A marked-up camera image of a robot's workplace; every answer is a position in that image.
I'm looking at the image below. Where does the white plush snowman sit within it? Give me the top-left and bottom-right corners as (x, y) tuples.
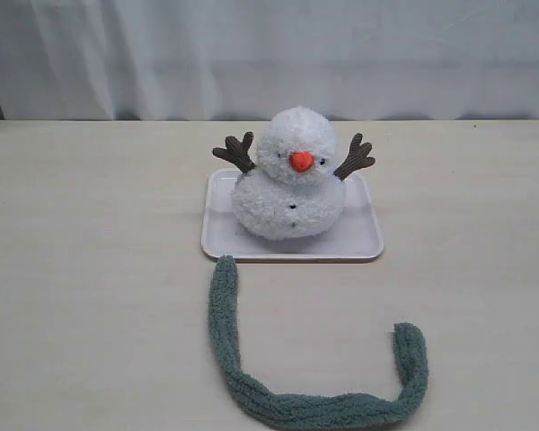
(211, 106), (376, 241)

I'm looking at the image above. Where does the green fuzzy scarf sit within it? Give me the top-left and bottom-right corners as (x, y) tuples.
(208, 255), (429, 430)

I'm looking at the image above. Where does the white rectangular tray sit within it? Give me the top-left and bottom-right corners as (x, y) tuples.
(200, 169), (384, 263)

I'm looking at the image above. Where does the white backdrop curtain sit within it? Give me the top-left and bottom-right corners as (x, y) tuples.
(0, 1), (539, 120)

